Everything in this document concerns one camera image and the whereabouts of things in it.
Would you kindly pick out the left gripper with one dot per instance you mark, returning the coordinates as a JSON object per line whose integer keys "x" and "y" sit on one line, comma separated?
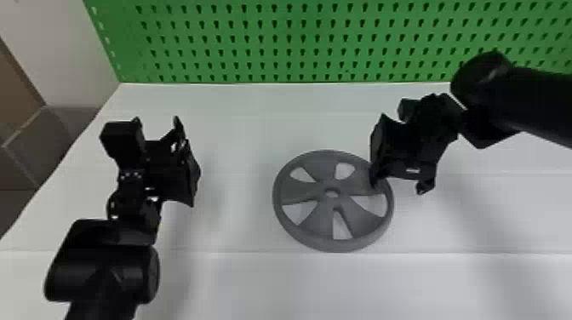
{"x": 176, "y": 174}

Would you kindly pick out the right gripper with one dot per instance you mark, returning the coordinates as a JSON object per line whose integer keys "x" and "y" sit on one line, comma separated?
{"x": 420, "y": 152}

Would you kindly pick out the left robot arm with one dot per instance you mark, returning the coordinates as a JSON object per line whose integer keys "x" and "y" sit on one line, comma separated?
{"x": 102, "y": 263}

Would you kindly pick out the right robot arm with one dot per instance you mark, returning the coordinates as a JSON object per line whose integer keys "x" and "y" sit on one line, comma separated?
{"x": 514, "y": 100}

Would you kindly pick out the grey wheel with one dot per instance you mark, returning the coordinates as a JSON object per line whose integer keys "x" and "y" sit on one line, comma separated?
{"x": 333, "y": 214}

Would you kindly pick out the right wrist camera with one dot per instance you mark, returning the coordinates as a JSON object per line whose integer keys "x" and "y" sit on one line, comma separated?
{"x": 385, "y": 143}

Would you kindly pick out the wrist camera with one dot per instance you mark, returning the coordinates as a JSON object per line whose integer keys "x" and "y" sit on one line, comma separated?
{"x": 385, "y": 143}
{"x": 123, "y": 140}

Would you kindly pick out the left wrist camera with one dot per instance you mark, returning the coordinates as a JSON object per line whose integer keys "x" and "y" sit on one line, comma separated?
{"x": 123, "y": 140}

